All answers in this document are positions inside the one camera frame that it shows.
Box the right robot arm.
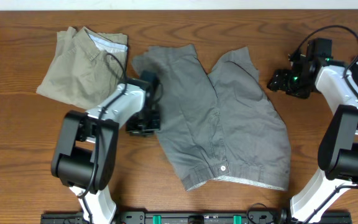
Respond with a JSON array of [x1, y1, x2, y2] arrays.
[[268, 51, 358, 223]]

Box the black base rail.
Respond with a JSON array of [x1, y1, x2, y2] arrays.
[[40, 210, 353, 224]]

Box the grey shorts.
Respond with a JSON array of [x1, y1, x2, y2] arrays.
[[132, 45, 291, 191]]

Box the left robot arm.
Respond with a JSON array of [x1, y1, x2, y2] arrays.
[[51, 79, 162, 223]]

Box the folded khaki shorts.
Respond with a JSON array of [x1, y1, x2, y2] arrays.
[[36, 27, 128, 110]]

